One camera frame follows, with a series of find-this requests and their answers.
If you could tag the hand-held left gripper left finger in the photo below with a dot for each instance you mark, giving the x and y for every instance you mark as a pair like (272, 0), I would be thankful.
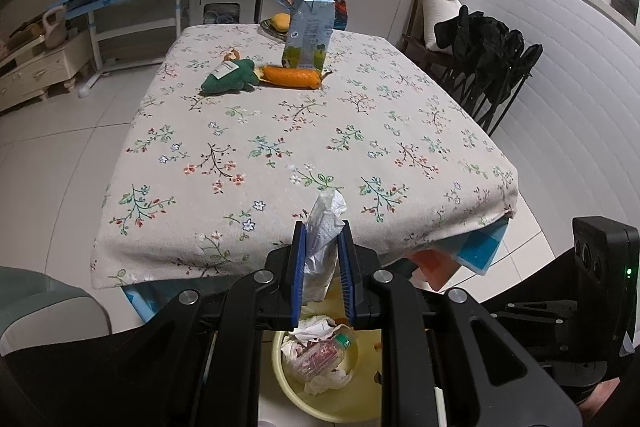
(298, 277)

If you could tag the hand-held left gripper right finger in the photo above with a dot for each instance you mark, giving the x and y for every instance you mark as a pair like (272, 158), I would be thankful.
(346, 277)

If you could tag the clear plastic bottle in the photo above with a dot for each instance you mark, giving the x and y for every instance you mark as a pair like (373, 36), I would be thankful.
(320, 357)

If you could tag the yellow plastic basin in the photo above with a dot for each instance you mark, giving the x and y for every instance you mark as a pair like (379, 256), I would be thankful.
(365, 387)

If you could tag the green soft toy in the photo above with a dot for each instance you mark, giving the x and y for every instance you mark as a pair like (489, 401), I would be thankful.
(230, 79)

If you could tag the small orange peel piece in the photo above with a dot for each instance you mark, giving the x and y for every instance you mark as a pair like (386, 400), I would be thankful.
(232, 55)

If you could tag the light blue milk carton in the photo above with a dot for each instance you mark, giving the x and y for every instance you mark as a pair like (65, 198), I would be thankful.
(310, 32)

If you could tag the blue and orange panel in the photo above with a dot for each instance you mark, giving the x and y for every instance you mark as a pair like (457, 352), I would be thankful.
(480, 252)

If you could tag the floral tablecloth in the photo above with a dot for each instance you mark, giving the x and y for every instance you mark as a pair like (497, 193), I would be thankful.
(300, 132)

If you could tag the black folding chair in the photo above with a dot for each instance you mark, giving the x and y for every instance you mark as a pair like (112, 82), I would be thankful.
(505, 102)

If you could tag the wooden chair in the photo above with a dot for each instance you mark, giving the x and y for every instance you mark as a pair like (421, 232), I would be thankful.
(412, 47)

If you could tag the dark woven fruit bowl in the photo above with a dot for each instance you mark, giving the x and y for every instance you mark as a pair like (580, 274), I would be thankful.
(267, 29)

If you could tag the pale green chair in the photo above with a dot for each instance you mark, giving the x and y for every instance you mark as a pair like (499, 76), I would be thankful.
(50, 307)

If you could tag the yellow mango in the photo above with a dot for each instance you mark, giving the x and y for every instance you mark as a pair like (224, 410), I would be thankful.
(281, 23)

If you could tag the white cushion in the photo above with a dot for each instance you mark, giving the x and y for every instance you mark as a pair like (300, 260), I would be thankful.
(437, 17)

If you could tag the cream television cabinet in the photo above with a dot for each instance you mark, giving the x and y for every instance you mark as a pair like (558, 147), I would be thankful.
(40, 67)

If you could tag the pink kettlebell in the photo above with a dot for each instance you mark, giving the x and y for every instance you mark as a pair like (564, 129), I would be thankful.
(55, 32)

